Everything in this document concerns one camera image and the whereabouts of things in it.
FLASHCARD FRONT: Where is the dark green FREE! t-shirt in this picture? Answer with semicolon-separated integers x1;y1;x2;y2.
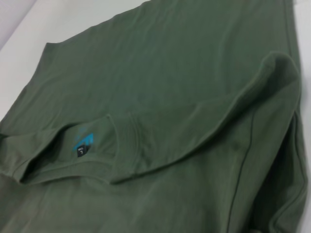
0;0;308;233

